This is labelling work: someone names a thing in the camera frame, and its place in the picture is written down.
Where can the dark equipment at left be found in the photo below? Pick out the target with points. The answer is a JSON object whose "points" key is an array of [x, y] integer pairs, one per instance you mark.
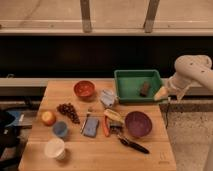
{"points": [[9, 135]]}

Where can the brown block in bin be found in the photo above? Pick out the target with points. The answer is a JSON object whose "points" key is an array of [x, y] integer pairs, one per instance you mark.
{"points": [[144, 89]]}

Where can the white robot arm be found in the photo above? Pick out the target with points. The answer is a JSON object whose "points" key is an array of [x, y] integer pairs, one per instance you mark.
{"points": [[188, 69]]}

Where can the green plastic bin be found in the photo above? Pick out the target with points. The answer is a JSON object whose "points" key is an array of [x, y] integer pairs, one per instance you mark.
{"points": [[129, 83]]}

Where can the red yellow apple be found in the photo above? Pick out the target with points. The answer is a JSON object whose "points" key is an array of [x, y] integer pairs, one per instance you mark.
{"points": [[48, 118]]}

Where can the blue sponge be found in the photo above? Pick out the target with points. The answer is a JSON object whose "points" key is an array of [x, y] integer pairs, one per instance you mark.
{"points": [[90, 129]]}

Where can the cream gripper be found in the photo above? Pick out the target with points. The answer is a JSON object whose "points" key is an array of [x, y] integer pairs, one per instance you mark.
{"points": [[161, 94]]}

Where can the yellow banana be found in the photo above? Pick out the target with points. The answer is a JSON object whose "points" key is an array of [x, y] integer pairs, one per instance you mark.
{"points": [[113, 115]]}

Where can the small blue cup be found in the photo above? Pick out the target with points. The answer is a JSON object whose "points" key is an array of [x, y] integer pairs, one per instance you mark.
{"points": [[60, 129]]}

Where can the purple bowl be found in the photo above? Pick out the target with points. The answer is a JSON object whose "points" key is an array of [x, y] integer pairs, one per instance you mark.
{"points": [[138, 124]]}

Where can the black handled knife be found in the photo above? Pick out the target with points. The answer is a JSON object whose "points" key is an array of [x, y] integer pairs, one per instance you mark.
{"points": [[133, 145]]}

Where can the crumpled white blue packet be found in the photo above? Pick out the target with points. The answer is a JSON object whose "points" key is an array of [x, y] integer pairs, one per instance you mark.
{"points": [[108, 98]]}

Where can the bunch of dark grapes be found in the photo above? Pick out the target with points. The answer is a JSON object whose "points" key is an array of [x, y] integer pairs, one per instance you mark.
{"points": [[68, 110]]}

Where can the small dark toy object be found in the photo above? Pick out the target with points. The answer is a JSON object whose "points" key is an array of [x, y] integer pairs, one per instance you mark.
{"points": [[115, 127]]}

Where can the white paper cup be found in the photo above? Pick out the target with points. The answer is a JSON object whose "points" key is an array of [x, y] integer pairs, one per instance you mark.
{"points": [[55, 149]]}

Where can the orange carrot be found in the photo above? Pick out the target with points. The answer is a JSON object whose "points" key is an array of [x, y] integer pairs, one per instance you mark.
{"points": [[105, 127]]}

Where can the red bowl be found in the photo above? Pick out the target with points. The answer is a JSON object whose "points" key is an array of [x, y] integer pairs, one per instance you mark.
{"points": [[84, 89]]}

